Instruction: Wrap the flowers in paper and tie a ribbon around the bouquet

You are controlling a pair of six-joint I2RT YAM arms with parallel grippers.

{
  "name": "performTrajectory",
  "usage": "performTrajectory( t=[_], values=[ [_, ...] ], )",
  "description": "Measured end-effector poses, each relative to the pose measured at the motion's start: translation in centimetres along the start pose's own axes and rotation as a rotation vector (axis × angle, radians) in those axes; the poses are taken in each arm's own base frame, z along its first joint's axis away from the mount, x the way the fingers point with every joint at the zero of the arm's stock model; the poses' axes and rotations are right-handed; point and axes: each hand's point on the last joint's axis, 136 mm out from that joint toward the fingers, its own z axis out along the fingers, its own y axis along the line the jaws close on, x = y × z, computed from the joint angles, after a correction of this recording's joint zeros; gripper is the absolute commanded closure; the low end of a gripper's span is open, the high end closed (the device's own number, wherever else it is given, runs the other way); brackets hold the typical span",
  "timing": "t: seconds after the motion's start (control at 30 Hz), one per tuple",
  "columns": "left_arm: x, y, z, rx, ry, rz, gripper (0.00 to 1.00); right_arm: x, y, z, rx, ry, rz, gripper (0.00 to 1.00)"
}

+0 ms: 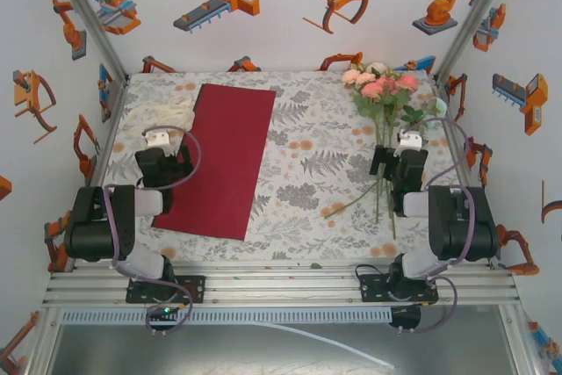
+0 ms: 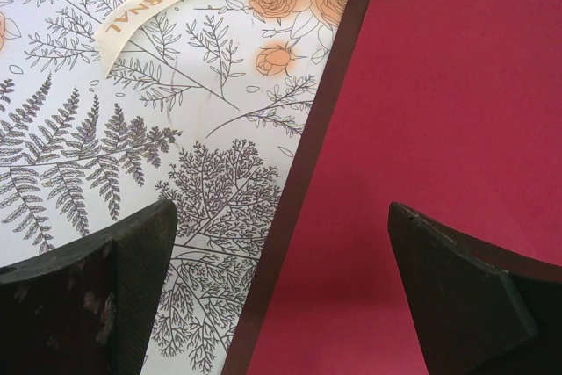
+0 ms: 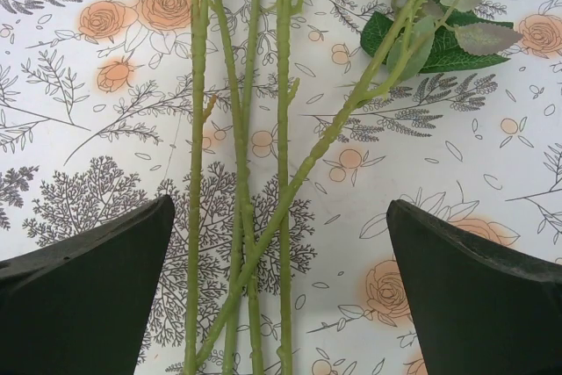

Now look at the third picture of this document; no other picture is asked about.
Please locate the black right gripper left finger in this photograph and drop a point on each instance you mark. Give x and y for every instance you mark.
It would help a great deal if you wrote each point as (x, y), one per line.
(79, 305)

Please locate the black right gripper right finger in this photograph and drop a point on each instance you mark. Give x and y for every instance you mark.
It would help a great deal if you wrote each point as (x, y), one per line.
(483, 313)

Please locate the fake pink rose stem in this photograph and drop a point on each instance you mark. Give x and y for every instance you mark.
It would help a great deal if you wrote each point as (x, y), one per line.
(333, 124)

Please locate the fake white rose stem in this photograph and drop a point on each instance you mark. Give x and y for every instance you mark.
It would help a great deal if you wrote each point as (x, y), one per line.
(195, 63)

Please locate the fake coral rose stem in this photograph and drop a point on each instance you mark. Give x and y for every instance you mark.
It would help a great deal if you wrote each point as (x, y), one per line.
(228, 67)

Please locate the fake peach rose stem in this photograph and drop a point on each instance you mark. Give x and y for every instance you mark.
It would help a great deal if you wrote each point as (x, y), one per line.
(283, 85)

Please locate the fake mint flower stem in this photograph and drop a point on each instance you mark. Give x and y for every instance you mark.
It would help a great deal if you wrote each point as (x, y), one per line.
(251, 54)

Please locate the floral print tablecloth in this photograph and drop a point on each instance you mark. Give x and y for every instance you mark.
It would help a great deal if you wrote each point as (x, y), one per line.
(88, 151)

